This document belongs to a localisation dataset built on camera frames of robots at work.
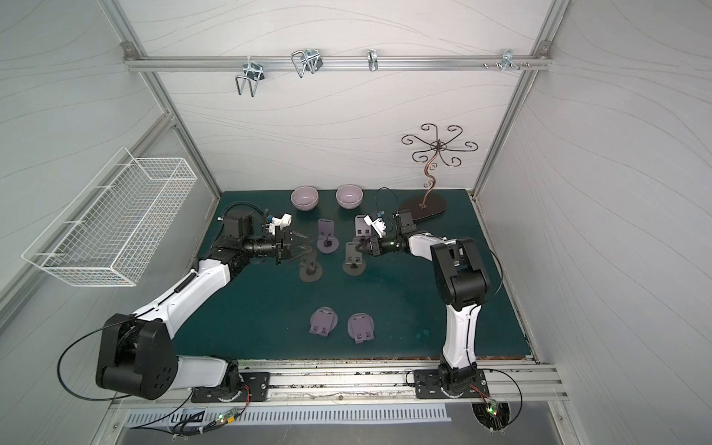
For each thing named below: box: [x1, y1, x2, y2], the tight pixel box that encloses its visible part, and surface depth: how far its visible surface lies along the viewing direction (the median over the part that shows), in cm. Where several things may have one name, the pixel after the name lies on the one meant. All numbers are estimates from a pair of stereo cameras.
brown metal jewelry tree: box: [397, 123, 479, 221], surface depth 97 cm
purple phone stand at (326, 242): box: [316, 217, 340, 255], surface depth 102 cm
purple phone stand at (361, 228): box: [354, 215, 372, 238], surface depth 101 cm
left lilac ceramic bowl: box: [291, 186, 319, 212], surface depth 116 cm
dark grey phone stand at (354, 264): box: [342, 241, 367, 277], surface depth 95 cm
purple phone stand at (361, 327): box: [347, 312, 375, 344], surface depth 85 cm
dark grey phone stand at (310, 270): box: [299, 249, 324, 283], surface depth 97 cm
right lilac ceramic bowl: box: [335, 184, 364, 210], surface depth 117 cm
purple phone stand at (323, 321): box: [308, 305, 339, 338], surface depth 86 cm
